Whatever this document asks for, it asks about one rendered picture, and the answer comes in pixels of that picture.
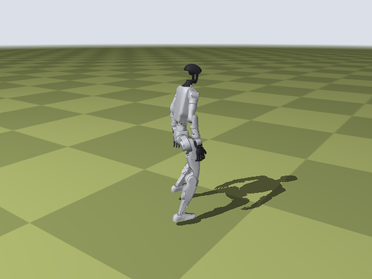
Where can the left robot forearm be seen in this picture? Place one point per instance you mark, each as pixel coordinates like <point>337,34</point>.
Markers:
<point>174,122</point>

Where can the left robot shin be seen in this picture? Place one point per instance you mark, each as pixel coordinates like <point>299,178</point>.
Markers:
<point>185,171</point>

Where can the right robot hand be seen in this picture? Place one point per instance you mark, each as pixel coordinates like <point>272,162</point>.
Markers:
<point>200,152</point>

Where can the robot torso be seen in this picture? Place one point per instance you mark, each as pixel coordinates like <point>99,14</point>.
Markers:
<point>181,112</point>

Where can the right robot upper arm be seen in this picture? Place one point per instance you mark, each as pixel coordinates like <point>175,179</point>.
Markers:
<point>193,97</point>

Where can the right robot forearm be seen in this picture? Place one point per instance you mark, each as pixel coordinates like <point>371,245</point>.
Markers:
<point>194,129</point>

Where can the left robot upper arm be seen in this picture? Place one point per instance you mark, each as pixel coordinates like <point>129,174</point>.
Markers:
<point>173,102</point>

